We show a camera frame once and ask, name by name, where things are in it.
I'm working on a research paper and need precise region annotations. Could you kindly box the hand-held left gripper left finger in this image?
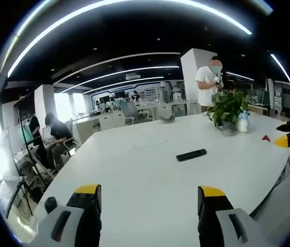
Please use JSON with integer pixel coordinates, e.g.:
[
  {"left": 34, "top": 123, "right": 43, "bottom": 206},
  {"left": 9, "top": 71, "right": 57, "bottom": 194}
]
[{"left": 32, "top": 183, "right": 102, "bottom": 247}]

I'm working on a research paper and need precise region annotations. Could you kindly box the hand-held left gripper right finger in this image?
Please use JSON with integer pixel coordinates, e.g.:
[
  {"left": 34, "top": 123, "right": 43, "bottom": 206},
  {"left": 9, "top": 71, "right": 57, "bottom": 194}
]
[{"left": 197, "top": 185, "right": 266, "bottom": 247}]

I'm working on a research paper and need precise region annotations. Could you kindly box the black remote control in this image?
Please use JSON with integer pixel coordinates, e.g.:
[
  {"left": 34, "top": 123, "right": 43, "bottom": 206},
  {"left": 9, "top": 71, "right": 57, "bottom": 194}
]
[{"left": 176, "top": 148, "right": 208, "bottom": 162}]

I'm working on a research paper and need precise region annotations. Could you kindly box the white spray bottle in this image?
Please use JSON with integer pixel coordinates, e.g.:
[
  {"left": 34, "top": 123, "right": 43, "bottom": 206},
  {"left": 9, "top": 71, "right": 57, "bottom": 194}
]
[{"left": 237, "top": 110, "right": 250, "bottom": 133}]

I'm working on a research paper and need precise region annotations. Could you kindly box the green potted plant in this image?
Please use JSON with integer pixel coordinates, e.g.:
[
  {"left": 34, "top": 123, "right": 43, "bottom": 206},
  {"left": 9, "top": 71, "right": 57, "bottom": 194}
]
[{"left": 206, "top": 90, "right": 251, "bottom": 134}]

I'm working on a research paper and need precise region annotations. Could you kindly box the white office chair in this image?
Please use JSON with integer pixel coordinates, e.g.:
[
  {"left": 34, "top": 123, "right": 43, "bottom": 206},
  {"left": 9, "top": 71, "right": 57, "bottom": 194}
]
[{"left": 61, "top": 120, "right": 79, "bottom": 156}]

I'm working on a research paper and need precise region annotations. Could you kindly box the black tripod stand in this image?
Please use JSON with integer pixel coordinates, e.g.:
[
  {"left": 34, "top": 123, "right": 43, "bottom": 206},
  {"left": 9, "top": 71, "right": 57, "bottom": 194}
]
[{"left": 5, "top": 95, "right": 50, "bottom": 219}]

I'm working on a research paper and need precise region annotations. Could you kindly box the white cabinet desk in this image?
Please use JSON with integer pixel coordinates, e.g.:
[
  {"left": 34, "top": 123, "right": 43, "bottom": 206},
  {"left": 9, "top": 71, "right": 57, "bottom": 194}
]
[{"left": 71, "top": 113, "right": 125, "bottom": 146}]

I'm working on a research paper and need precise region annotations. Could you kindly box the grey office chair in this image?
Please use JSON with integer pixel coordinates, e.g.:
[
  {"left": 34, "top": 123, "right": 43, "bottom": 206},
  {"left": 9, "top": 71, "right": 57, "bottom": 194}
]
[{"left": 119, "top": 101, "right": 152, "bottom": 126}]

